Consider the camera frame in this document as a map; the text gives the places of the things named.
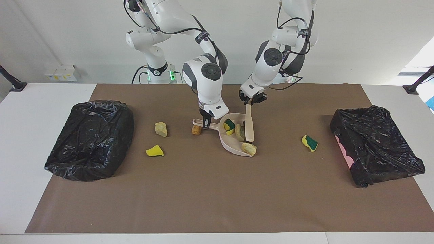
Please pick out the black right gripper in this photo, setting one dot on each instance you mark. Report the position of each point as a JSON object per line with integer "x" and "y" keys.
{"x": 204, "y": 114}

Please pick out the beige plastic dustpan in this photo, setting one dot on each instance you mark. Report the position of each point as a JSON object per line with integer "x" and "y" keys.
{"x": 228, "y": 142}

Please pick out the black camera stand clamp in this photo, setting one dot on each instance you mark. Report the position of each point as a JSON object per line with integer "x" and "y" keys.
{"x": 17, "y": 85}
{"x": 412, "y": 88}

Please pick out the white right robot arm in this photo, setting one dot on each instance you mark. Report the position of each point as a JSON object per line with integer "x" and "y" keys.
{"x": 206, "y": 73}

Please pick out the pink plastic bin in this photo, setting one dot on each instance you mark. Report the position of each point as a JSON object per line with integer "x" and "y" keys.
{"x": 346, "y": 152}

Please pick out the notched yellow green sponge piece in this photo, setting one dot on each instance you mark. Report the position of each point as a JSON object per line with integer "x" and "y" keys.
{"x": 229, "y": 126}

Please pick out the brown paper table mat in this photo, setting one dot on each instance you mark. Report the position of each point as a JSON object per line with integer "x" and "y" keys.
{"x": 190, "y": 203}

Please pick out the black bag over pink bin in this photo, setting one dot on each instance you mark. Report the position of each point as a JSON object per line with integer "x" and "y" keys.
{"x": 376, "y": 142}

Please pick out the plain yellow sponge piece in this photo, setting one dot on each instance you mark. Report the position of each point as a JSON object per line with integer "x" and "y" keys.
{"x": 155, "y": 151}

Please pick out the white wall outlet box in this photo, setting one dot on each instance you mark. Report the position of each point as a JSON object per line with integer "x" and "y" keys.
{"x": 61, "y": 73}

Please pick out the compact yellow green sponge piece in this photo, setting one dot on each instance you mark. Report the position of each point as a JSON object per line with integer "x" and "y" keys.
{"x": 310, "y": 143}

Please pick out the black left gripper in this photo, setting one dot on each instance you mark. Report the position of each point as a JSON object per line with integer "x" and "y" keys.
{"x": 254, "y": 96}

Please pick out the black trash bag bin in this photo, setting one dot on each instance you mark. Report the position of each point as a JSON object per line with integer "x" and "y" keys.
{"x": 91, "y": 142}

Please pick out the blue object at table edge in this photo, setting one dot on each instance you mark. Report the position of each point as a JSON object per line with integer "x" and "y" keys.
{"x": 431, "y": 103}

